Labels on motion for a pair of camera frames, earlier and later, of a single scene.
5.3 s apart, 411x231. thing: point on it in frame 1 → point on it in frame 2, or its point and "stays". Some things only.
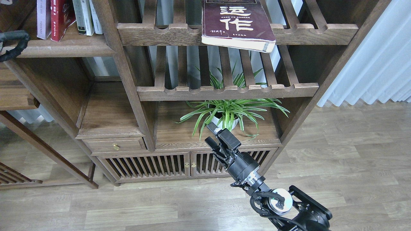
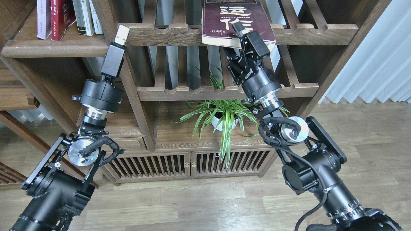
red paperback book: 62,14 stays
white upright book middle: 88,17 stays
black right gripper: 241,166 → 259,89
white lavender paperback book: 43,18 stays
